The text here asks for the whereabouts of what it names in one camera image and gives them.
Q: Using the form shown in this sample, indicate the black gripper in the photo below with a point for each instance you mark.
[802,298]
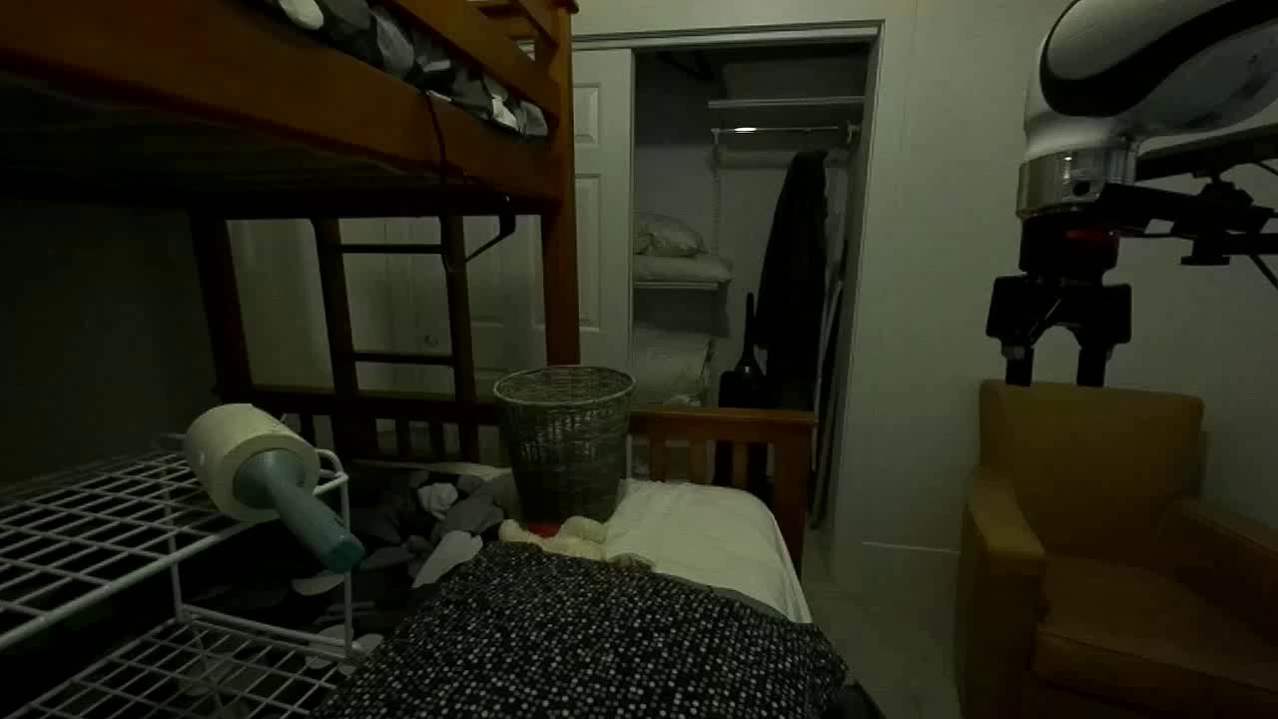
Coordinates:
[1060,285]

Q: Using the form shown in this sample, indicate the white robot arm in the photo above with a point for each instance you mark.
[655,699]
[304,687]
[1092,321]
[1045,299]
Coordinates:
[1108,77]

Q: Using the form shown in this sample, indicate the mustard yellow armchair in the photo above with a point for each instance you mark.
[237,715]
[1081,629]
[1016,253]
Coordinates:
[1092,572]

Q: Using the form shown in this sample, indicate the white bed sheet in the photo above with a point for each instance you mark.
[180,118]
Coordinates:
[706,542]

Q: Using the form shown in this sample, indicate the white closet door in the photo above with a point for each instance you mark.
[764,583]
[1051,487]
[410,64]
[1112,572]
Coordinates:
[603,141]

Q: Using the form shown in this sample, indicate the black white speckled blanket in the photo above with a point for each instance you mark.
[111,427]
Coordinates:
[539,635]

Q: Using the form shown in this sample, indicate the grey patterned crumpled cloth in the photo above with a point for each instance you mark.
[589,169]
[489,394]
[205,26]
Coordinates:
[424,520]

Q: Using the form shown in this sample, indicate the patterned upper bunk bedding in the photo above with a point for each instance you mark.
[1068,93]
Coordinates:
[368,28]

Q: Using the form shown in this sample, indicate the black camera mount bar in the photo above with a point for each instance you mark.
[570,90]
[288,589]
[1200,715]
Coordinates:
[1218,219]

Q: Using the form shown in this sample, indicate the lint roller with teal handle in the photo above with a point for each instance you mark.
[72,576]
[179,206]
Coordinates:
[259,468]

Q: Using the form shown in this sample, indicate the white wire shelf rack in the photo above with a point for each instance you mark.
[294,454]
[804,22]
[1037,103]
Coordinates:
[131,597]

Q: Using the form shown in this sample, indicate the wooden bunk bed frame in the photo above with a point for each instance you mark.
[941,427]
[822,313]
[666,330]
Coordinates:
[227,107]

